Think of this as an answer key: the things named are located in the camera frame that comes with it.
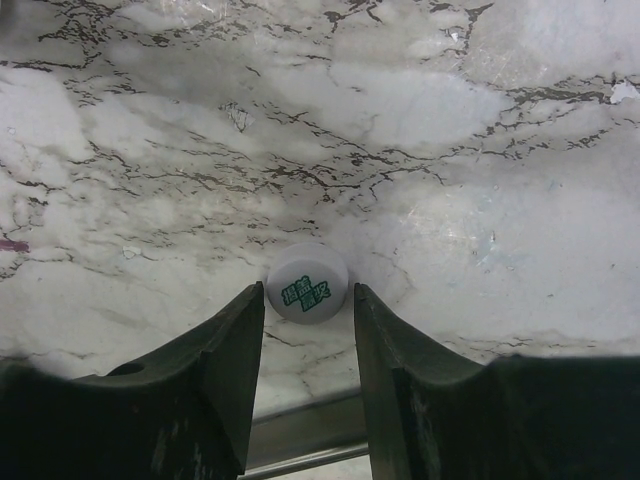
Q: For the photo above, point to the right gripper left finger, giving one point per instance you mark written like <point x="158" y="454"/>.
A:
<point x="182" y="411"/>

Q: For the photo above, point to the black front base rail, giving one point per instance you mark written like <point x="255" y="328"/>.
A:
<point x="325" y="431"/>

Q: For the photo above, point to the green white bottle cap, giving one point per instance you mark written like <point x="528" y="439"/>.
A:
<point x="307" y="283"/>

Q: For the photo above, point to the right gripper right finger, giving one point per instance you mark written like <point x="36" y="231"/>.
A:
<point x="431" y="413"/>

